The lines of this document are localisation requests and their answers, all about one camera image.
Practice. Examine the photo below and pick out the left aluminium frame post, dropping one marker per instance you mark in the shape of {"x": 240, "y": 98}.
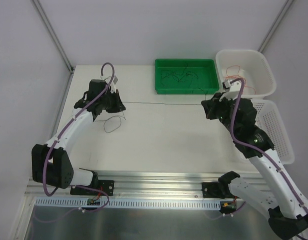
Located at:
{"x": 51, "y": 32}

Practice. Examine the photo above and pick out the aluminium frame post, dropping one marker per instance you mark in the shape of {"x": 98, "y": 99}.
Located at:
{"x": 283, "y": 12}
{"x": 51, "y": 32}

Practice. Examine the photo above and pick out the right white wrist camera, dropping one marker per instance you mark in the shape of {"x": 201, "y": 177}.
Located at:
{"x": 233, "y": 89}

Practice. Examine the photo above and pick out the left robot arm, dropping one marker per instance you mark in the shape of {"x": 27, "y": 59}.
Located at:
{"x": 50, "y": 161}

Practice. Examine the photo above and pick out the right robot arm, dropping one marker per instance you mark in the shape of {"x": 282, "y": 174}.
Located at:
{"x": 287, "y": 211}

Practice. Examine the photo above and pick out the white perforated plastic basket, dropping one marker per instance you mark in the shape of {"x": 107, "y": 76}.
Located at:
{"x": 259, "y": 123}

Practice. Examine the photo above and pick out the white solid plastic basket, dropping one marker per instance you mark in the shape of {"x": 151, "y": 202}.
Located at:
{"x": 250, "y": 65}

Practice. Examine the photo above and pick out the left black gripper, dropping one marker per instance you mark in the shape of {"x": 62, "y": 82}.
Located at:
{"x": 113, "y": 102}

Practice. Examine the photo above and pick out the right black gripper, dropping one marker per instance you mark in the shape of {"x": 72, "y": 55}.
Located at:
{"x": 213, "y": 108}

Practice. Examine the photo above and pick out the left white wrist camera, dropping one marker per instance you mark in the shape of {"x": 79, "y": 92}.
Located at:
{"x": 112, "y": 86}

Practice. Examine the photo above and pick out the aluminium mounting rail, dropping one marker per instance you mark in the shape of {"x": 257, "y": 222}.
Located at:
{"x": 159, "y": 185}

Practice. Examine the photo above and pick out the green plastic tray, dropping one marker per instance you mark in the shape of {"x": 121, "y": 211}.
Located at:
{"x": 185, "y": 76}

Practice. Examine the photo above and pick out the white slotted cable duct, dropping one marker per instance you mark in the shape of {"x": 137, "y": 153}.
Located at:
{"x": 130, "y": 203}

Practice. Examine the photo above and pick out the right aluminium frame post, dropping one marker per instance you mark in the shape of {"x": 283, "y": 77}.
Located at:
{"x": 283, "y": 12}

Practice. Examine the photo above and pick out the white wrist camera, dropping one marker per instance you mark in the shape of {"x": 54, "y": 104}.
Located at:
{"x": 112, "y": 86}
{"x": 233, "y": 89}

